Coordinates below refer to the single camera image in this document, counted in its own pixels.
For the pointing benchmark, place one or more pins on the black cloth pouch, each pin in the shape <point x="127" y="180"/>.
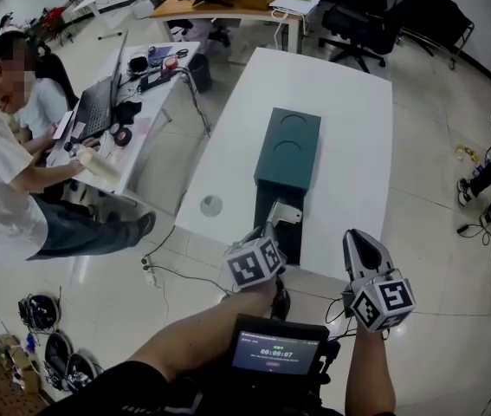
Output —
<point x="128" y="111"/>

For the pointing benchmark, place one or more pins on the pink phone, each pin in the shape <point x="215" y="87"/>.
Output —
<point x="63" y="125"/>

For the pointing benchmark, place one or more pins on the person's left forearm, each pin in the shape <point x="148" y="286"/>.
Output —
<point x="210" y="323"/>

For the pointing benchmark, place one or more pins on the white power strip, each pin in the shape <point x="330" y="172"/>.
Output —
<point x="150" y="273"/>

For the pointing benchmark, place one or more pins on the wooden desk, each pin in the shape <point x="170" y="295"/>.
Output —
<point x="210" y="12"/>

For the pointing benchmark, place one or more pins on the clear tape roll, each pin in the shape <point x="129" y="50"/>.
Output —
<point x="465" y="152"/>

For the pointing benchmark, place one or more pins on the black open laptop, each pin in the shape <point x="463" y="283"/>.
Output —
<point x="95" y="108"/>

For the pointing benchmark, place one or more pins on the person's black shirt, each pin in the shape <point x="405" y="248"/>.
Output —
<point x="141" y="394"/>

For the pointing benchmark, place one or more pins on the dark green container box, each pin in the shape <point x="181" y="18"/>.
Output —
<point x="288" y="154"/>

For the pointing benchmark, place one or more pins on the brown carton on floor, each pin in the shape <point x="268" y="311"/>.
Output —
<point x="20" y="362"/>

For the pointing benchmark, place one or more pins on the small white desk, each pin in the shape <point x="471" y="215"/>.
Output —
<point x="106" y="0"/>

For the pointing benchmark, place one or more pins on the black office chair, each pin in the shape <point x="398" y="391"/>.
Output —
<point x="362" y="17"/>

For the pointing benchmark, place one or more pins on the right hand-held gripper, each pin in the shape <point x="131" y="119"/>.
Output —
<point x="383" y="303"/>

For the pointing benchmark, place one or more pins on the black chest-mounted display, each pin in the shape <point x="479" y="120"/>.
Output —
<point x="275" y="353"/>

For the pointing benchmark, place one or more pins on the person's right forearm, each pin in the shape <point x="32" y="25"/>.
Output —
<point x="370" y="371"/>

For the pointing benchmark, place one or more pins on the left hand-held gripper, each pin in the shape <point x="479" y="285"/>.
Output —
<point x="253" y="267"/>

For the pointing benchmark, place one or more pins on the black folding cart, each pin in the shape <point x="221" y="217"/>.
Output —
<point x="437" y="20"/>

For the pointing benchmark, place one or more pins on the white side desk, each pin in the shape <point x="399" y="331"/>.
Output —
<point x="150" y="115"/>

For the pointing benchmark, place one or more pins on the clear plastic bottle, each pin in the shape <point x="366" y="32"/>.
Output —
<point x="98" y="166"/>

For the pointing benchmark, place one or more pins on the black waste bin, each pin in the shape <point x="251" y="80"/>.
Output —
<point x="201" y="72"/>

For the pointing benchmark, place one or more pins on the black tape roll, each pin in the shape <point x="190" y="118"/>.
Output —
<point x="122" y="137"/>

